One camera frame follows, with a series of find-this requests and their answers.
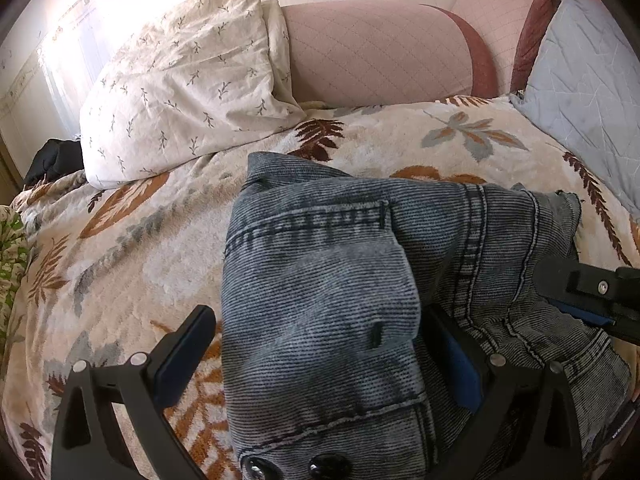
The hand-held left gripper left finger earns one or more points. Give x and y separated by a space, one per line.
180 360

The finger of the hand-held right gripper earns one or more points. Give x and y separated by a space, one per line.
585 311
580 280

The white leaf print pillow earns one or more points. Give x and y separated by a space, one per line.
190 85

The green patterned cloth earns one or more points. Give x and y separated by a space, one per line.
11 255

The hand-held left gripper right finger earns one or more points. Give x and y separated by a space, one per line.
462 365

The pink quilted bolster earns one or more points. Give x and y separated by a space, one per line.
380 55

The grey-blue quilted pillow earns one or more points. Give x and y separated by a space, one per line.
590 85

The pink padded headboard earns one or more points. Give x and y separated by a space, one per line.
485 20

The black cloth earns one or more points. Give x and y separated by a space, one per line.
52 160

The blue denim pants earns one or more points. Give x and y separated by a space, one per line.
320 285

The leaf printed blanket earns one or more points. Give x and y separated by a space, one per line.
150 260

